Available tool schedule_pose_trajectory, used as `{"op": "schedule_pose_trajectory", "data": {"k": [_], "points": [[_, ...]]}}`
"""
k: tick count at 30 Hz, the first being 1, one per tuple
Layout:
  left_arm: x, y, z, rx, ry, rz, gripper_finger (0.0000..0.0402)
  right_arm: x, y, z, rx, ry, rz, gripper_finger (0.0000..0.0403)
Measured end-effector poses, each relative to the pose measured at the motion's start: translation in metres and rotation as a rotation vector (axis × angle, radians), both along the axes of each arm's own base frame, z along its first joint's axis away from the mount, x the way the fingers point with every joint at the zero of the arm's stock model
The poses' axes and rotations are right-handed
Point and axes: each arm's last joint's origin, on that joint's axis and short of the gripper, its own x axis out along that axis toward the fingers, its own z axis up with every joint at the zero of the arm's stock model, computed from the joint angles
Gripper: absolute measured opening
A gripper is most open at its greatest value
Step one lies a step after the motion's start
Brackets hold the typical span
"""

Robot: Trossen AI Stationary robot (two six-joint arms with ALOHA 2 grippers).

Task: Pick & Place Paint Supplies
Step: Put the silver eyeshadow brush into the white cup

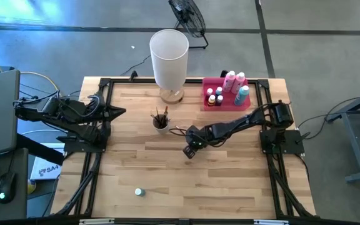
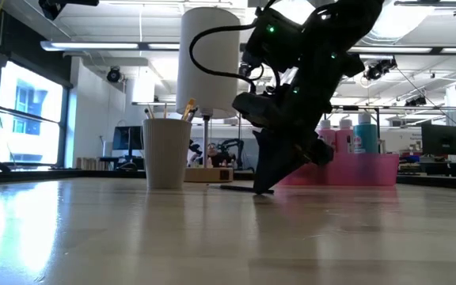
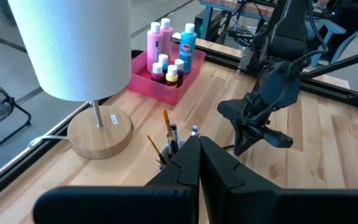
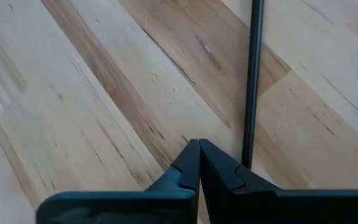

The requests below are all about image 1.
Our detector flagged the white table lamp wooden base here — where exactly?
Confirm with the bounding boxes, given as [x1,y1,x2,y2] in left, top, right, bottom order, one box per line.
[149,28,189,105]

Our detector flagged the white cardboard box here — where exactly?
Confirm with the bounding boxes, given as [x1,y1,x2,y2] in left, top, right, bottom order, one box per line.
[29,156,63,181]

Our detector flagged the black computer mouse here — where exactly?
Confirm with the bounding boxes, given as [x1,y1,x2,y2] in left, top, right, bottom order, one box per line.
[0,171,16,204]

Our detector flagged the pink plastic tray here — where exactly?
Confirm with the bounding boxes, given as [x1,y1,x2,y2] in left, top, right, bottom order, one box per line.
[202,77,251,112]

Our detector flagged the black floor cable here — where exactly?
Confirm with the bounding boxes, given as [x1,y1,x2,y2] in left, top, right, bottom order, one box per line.
[119,54,152,77]

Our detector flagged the beige paper cup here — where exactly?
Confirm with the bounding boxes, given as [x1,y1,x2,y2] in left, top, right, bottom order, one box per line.
[152,114,171,135]

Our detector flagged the yellow floor cable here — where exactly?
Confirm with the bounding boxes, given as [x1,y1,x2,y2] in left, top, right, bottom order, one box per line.
[0,51,62,117]

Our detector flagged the black aluminium table frame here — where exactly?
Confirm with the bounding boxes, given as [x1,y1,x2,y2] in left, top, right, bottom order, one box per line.
[50,70,318,225]

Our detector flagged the grey side desk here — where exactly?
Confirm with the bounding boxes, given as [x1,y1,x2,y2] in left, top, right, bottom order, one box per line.
[0,146,29,221]

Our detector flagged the large light pink paint bottle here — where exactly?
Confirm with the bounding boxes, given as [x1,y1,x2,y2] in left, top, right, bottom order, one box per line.
[222,70,236,94]

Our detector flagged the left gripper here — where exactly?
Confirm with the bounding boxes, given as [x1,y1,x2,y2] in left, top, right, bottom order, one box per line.
[87,93,128,138]

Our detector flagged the black floor fan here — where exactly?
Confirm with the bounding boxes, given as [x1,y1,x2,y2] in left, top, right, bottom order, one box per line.
[167,0,209,50]

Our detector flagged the large teal paint bottle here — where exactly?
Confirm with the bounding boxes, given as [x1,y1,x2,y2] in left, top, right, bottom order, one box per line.
[233,85,251,107]

